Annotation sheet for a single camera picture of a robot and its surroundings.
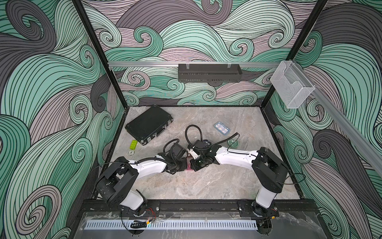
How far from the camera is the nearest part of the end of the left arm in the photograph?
0.63 meters

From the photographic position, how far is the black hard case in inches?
38.5

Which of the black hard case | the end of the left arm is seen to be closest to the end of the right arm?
the end of the left arm

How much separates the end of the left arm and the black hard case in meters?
0.31

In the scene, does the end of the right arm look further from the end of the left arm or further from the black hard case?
the black hard case
